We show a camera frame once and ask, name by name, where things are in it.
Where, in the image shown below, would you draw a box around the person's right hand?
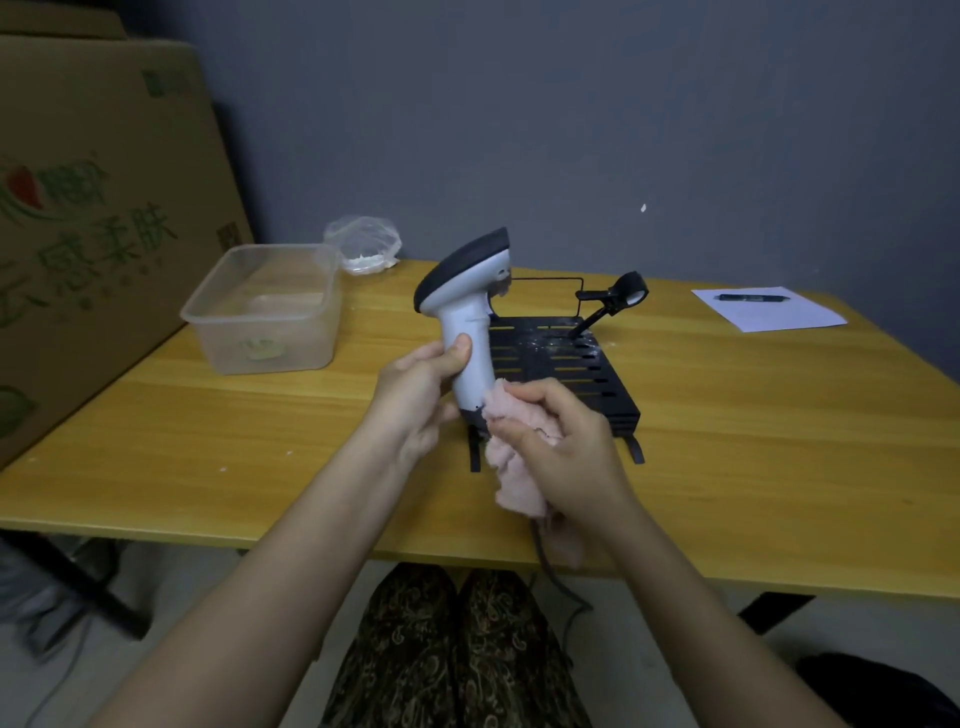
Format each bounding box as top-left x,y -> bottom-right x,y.
485,378 -> 639,534

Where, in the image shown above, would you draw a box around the person's left hand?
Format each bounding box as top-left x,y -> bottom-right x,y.
363,333 -> 474,471

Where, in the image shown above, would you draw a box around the pink cleaning cloth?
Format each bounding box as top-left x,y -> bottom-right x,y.
481,378 -> 586,567

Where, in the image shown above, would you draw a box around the white and grey barcode scanner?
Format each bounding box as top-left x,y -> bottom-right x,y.
413,227 -> 513,432

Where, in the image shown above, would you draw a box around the person's left forearm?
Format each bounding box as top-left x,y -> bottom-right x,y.
86,420 -> 421,728

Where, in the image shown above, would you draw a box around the person's right forearm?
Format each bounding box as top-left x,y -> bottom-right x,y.
573,498 -> 849,728

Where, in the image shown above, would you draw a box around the black slotted metal stand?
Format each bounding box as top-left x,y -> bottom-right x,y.
468,276 -> 646,474

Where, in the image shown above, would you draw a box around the crumpled clear plastic bag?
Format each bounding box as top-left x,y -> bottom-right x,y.
324,216 -> 403,276

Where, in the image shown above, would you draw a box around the clear plastic container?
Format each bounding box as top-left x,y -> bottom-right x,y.
180,243 -> 345,376

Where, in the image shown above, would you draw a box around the person's patterned trouser legs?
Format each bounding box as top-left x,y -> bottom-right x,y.
318,562 -> 594,728

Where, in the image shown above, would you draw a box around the white paper sheet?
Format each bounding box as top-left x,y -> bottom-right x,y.
690,286 -> 849,333

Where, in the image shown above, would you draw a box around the black table leg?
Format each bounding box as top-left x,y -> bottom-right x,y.
737,592 -> 817,636
0,529 -> 153,640

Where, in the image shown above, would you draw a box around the large printed cardboard box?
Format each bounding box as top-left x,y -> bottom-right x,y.
0,0 -> 255,470

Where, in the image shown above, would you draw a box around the black bag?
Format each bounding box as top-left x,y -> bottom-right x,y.
795,652 -> 960,728

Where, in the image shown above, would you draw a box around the black scanner cable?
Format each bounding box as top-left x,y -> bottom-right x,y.
529,519 -> 595,661

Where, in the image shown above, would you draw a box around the grey floor cable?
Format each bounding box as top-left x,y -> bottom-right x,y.
22,607 -> 99,728

